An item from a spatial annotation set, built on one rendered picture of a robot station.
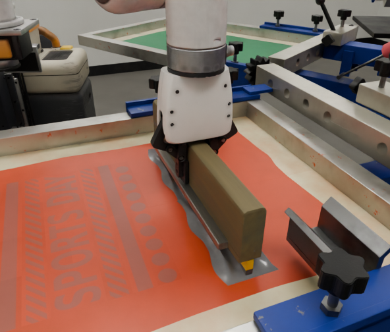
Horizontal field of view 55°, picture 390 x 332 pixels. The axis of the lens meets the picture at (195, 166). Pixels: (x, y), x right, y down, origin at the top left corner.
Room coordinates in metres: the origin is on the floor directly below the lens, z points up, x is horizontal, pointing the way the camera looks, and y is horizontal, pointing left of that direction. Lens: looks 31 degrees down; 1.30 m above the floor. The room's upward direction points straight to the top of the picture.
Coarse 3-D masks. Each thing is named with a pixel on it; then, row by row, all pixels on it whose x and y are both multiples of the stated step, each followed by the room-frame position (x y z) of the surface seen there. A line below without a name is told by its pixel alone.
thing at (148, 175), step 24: (144, 144) 0.66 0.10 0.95; (240, 144) 0.66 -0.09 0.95; (24, 168) 0.57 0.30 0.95; (48, 168) 0.57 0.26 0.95; (72, 168) 0.57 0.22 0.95; (144, 168) 0.57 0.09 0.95; (240, 168) 0.57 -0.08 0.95; (264, 168) 0.57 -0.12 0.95; (144, 192) 0.50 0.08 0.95; (168, 192) 0.50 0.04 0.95
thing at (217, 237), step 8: (160, 152) 0.57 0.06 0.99; (168, 160) 0.54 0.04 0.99; (168, 168) 0.52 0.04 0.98; (176, 176) 0.49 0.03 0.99; (184, 184) 0.47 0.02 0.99; (184, 192) 0.45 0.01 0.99; (192, 192) 0.45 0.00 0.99; (192, 200) 0.43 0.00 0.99; (192, 208) 0.42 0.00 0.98; (200, 208) 0.41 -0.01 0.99; (200, 216) 0.39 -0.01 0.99; (208, 216) 0.39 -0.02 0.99; (208, 224) 0.38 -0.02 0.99; (216, 224) 0.38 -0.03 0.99; (208, 232) 0.37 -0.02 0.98; (216, 232) 0.36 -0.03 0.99; (216, 240) 0.35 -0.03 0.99; (224, 240) 0.34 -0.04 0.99; (224, 248) 0.34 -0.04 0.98
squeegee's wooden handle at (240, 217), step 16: (192, 144) 0.47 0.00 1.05; (192, 160) 0.46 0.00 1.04; (208, 160) 0.43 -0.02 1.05; (192, 176) 0.46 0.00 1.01; (208, 176) 0.40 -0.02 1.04; (224, 176) 0.39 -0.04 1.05; (208, 192) 0.40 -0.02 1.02; (224, 192) 0.36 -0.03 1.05; (240, 192) 0.35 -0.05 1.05; (208, 208) 0.40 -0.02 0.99; (224, 208) 0.36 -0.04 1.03; (240, 208) 0.33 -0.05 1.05; (256, 208) 0.32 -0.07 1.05; (224, 224) 0.36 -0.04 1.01; (240, 224) 0.32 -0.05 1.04; (256, 224) 0.32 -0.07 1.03; (240, 240) 0.32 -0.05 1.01; (256, 240) 0.32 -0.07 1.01; (240, 256) 0.32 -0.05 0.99; (256, 256) 0.32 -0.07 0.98
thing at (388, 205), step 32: (32, 128) 0.66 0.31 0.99; (64, 128) 0.66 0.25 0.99; (96, 128) 0.68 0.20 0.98; (128, 128) 0.70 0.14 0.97; (288, 128) 0.66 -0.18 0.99; (320, 160) 0.55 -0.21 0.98; (352, 160) 0.54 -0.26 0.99; (352, 192) 0.48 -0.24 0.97; (384, 192) 0.44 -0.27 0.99; (384, 224) 0.41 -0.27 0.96
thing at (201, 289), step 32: (256, 192) 0.50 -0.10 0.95; (288, 192) 0.50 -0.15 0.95; (160, 224) 0.42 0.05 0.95; (288, 224) 0.42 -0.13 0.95; (192, 256) 0.35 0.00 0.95; (288, 256) 0.35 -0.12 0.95; (160, 288) 0.30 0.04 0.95; (192, 288) 0.30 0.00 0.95; (224, 288) 0.30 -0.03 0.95; (256, 288) 0.30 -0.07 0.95; (64, 320) 0.26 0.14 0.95; (96, 320) 0.26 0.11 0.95; (128, 320) 0.26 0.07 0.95; (160, 320) 0.26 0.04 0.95
